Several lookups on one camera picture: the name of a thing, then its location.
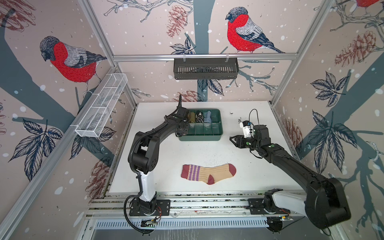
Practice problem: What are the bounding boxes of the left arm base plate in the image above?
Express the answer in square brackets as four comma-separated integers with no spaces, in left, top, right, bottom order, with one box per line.
[129,199,171,217]

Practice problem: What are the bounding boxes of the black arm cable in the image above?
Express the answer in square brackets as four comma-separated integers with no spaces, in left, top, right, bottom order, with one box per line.
[266,214,301,234]
[123,193,157,235]

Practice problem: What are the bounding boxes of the black hanging wire basket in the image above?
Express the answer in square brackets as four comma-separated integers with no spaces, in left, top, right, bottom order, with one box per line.
[174,58,239,80]

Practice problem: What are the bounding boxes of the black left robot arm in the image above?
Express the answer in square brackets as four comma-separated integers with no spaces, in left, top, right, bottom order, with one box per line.
[128,106,190,215]

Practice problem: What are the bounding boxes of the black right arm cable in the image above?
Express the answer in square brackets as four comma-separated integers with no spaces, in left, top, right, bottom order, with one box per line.
[266,214,301,234]

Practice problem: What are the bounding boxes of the rolled blue grey sock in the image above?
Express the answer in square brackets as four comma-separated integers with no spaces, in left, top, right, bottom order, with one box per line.
[204,111,212,123]

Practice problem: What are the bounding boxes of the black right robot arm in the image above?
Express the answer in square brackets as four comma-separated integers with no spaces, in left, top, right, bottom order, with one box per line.
[229,125,352,230]

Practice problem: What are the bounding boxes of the aluminium horizontal frame bar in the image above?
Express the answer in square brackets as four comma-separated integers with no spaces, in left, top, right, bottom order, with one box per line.
[113,53,298,63]

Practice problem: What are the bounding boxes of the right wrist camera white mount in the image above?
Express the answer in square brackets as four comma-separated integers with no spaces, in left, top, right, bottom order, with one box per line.
[239,121,254,138]

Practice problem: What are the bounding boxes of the white mesh wall shelf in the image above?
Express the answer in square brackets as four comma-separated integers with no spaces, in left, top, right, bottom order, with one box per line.
[75,73,128,138]

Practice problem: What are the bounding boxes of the beige maroon striped sock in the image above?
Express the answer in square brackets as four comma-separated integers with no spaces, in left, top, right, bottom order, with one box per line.
[181,164,237,185]

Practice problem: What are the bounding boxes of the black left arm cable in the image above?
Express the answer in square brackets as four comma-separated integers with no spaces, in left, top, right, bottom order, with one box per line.
[123,193,157,235]

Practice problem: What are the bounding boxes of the green compartment tray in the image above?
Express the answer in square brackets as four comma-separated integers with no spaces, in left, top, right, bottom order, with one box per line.
[179,109,224,142]

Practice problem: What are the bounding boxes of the rolled black white sock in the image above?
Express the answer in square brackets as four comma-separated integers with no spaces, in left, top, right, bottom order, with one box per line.
[196,111,204,123]

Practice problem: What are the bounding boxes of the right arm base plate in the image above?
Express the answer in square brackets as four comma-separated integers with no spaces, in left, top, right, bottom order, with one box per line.
[245,198,291,215]

